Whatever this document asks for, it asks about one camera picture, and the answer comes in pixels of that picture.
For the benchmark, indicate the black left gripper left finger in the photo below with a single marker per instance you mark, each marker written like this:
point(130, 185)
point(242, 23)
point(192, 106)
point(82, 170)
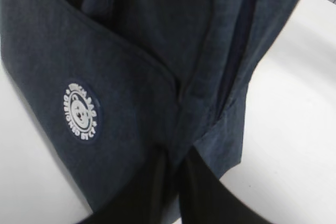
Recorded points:
point(149, 197)

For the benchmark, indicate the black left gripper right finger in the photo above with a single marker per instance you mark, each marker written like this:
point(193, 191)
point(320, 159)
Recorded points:
point(204, 199)

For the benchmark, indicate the dark blue lunch bag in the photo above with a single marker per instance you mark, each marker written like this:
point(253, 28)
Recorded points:
point(109, 79)

